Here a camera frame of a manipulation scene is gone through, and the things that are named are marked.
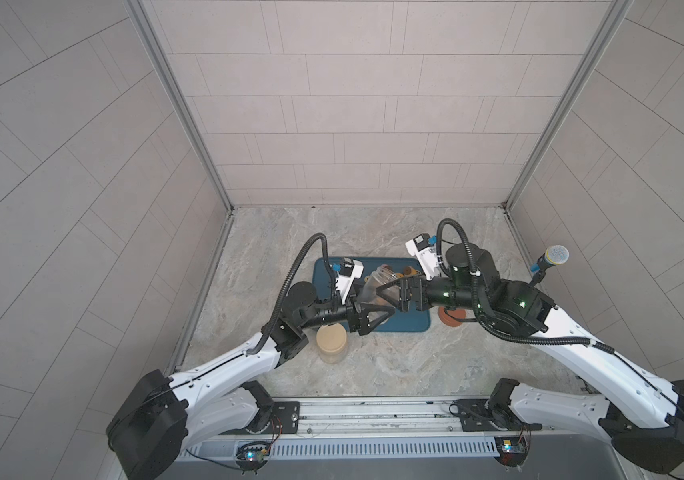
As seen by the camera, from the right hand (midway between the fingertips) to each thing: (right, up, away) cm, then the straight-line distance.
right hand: (389, 292), depth 62 cm
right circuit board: (+29, -38, +6) cm, 48 cm away
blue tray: (+7, -14, +24) cm, 29 cm away
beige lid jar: (-13, -15, +11) cm, 23 cm away
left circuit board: (-30, -36, +2) cm, 47 cm away
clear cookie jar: (-2, +3, +4) cm, 5 cm away
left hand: (0, -4, +2) cm, 4 cm away
